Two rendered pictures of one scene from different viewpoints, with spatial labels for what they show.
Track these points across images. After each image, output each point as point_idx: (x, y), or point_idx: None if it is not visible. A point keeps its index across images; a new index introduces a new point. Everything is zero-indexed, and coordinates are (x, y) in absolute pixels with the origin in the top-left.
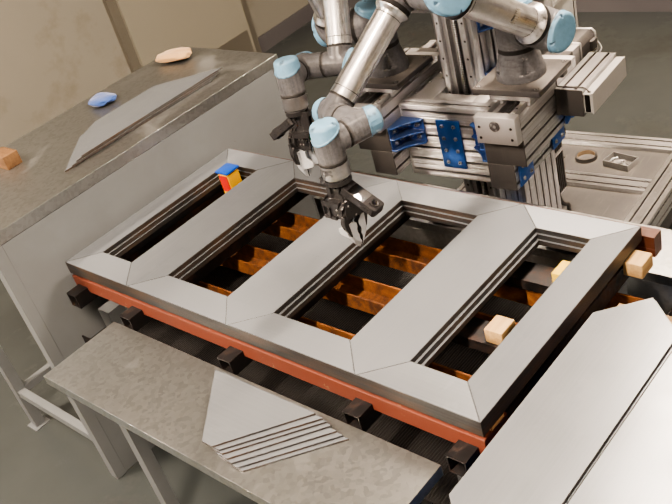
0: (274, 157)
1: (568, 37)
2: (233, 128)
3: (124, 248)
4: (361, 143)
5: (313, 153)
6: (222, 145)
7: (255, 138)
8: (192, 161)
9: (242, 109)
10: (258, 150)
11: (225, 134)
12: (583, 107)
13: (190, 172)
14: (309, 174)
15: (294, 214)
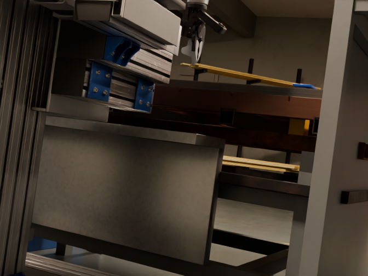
0: (264, 85)
1: None
2: (355, 74)
3: None
4: (166, 76)
5: (187, 45)
6: (358, 90)
7: (344, 102)
8: (367, 92)
9: (352, 52)
10: (342, 121)
11: (357, 78)
12: None
13: (367, 103)
14: (192, 64)
15: (227, 127)
